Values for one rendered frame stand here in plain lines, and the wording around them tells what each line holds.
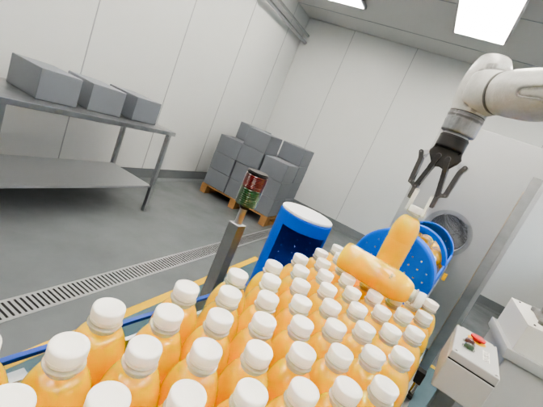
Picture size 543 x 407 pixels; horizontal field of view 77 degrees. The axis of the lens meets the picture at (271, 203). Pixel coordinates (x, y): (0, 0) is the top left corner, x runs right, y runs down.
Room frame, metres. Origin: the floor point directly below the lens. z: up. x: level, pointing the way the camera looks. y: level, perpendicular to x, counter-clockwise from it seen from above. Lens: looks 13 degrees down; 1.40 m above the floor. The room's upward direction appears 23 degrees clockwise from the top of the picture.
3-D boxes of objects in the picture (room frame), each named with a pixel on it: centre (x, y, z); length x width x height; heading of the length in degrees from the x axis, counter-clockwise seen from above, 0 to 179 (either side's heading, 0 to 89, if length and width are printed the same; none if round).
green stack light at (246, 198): (0.93, 0.07, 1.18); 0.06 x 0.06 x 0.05
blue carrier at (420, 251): (1.53, -0.68, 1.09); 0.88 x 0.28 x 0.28; 151
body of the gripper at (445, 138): (0.98, -0.38, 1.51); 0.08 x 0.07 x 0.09; 59
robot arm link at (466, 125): (0.98, -0.38, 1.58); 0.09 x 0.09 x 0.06
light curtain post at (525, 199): (2.23, -1.45, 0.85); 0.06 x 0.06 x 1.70; 61
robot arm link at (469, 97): (0.96, -0.39, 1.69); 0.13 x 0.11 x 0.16; 17
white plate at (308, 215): (1.74, -0.19, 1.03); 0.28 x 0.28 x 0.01
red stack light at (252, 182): (0.93, 0.07, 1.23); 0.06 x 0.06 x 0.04
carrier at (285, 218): (1.74, -0.19, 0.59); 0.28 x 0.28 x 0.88
